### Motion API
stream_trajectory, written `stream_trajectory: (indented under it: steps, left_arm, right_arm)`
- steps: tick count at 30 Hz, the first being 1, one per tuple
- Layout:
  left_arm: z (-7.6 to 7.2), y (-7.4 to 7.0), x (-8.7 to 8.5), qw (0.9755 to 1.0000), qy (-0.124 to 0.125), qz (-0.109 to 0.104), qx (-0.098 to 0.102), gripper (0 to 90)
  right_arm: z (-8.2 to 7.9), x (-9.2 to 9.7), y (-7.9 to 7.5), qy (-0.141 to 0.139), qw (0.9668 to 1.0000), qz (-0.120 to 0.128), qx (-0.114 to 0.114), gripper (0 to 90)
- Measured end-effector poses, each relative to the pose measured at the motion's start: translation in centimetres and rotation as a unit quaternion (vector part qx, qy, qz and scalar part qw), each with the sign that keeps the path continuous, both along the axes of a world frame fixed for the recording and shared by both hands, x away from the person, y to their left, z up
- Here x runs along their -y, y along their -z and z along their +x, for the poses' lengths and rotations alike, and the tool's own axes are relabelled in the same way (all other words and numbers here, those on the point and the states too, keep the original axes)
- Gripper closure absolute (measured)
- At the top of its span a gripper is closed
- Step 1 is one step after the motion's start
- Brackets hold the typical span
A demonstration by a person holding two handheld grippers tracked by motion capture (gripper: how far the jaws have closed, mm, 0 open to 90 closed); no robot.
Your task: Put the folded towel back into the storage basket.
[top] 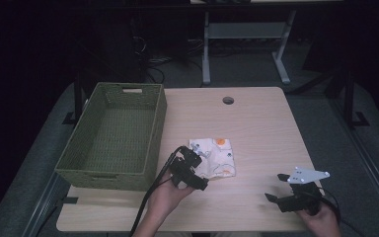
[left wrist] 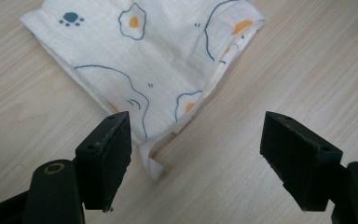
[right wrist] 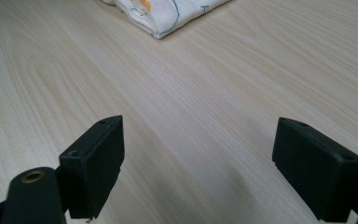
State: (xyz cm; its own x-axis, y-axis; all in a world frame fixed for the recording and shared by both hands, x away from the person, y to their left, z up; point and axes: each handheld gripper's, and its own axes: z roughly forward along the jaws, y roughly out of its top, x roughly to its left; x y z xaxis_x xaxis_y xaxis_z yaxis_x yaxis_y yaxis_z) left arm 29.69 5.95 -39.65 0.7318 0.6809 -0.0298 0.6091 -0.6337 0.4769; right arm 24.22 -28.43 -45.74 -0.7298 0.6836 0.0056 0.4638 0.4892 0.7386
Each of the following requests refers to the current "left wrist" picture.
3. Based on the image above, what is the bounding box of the white egg print cloth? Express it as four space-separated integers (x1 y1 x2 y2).
19 0 266 181

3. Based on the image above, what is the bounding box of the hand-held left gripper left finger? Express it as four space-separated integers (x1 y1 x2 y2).
75 110 133 213

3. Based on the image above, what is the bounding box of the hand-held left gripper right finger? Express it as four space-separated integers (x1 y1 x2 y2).
259 110 344 213

